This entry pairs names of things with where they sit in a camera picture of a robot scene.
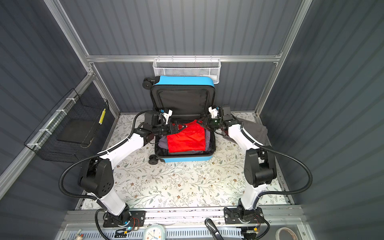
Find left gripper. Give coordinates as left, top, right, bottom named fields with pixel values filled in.
left=152, top=121, right=186, bottom=137

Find purple trousers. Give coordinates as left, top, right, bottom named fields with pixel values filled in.
left=158, top=130, right=211, bottom=152

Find red t-shirt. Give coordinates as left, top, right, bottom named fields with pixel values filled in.
left=167, top=120, right=208, bottom=153

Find blue hardshell suitcase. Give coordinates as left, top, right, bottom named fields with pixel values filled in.
left=143, top=76, right=216, bottom=164

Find grey towel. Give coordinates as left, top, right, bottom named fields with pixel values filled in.
left=240, top=119, right=268, bottom=145

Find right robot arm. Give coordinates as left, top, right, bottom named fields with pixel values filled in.
left=201, top=107, right=277, bottom=223

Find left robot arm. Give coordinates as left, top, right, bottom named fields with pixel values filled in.
left=78, top=111, right=187, bottom=217

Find yellow marker in basket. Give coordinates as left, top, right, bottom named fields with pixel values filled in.
left=98, top=108, right=106, bottom=125

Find small white clock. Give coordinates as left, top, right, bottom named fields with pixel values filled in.
left=142, top=224, right=167, bottom=240

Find white tape roll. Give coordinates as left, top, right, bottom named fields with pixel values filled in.
left=275, top=227, right=299, bottom=240

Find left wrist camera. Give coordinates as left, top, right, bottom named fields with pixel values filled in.
left=160, top=110, right=173, bottom=125

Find white wire mesh basket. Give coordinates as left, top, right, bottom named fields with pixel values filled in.
left=153, top=58, right=222, bottom=84

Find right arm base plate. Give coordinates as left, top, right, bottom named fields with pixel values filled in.
left=224, top=207, right=265, bottom=225

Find black wire wall basket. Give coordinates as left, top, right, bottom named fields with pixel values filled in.
left=24, top=85, right=115, bottom=163

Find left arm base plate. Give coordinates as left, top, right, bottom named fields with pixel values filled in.
left=103, top=211, right=147, bottom=228

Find black handle tool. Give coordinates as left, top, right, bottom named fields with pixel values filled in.
left=205, top=218, right=223, bottom=240

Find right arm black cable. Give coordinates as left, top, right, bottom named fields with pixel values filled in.
left=239, top=121, right=313, bottom=211

